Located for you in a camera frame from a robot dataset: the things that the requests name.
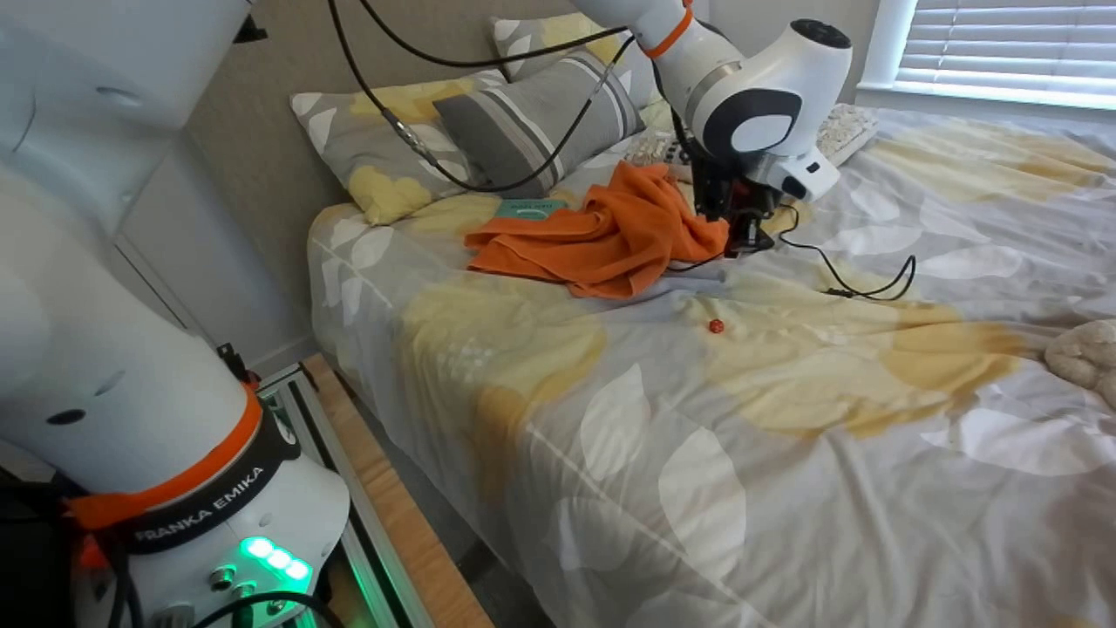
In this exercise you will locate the grey striped pillow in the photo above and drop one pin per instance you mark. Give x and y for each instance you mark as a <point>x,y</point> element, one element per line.
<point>535,122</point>

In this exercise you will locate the white window blind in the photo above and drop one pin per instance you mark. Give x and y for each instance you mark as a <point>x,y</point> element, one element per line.
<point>1014,40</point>

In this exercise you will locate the grey yellow floral pillow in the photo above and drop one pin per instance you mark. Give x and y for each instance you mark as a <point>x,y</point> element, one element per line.
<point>546,35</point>
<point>360,150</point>

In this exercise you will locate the wooden bed frame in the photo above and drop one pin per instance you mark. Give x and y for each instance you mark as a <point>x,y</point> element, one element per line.
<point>394,500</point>

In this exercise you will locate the orange cloth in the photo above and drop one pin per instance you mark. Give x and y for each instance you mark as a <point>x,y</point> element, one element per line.
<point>603,238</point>

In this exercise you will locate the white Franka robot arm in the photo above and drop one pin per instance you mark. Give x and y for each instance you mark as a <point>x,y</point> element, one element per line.
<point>117,371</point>

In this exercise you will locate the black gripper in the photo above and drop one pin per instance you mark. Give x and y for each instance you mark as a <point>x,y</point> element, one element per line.
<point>723,193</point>

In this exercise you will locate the small red object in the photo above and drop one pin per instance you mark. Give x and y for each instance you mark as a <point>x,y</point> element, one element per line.
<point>717,326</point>

